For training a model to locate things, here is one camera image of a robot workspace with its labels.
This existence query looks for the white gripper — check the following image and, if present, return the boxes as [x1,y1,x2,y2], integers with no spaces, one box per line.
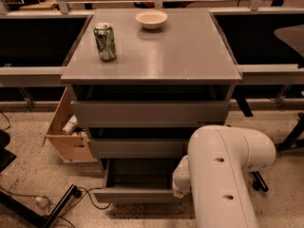
[172,155,191,199]

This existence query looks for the grey bottom drawer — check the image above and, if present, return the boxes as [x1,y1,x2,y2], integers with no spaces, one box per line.
[93,158,190,203]

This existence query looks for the grey drawer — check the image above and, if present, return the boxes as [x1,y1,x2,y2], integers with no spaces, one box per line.
[70,101,228,127]
[93,158,190,203]
[88,139,188,159]

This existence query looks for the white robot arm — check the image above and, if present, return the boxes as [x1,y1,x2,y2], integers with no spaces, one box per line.
[172,125,276,228]

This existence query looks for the grey middle drawer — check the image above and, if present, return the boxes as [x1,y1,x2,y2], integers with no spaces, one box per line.
[88,139,188,159]

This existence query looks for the grey drawer cabinet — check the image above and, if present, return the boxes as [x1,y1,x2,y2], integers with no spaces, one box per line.
[60,7,243,183]

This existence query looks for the grey top drawer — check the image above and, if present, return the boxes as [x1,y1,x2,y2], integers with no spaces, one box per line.
[70,101,228,127]

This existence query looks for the cardboard box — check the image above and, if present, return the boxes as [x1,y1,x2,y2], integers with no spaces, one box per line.
[46,88,96,162]

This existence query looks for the black stand base right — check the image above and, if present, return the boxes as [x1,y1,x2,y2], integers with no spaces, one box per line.
[252,112,304,192]

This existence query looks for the black stand base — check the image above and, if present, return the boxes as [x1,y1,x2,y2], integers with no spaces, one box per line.
[252,112,304,192]
[0,183,83,228]

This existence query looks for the white bottle in box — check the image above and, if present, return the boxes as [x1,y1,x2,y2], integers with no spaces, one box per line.
[62,115,78,135]

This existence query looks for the white ceramic bowl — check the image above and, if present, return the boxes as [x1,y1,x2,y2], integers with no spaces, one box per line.
[135,10,167,29]

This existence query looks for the green soda can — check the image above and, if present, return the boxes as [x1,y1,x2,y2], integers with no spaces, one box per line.
[93,23,116,61]

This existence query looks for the black stand base left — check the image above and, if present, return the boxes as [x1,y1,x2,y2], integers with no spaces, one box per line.
[0,183,83,228]

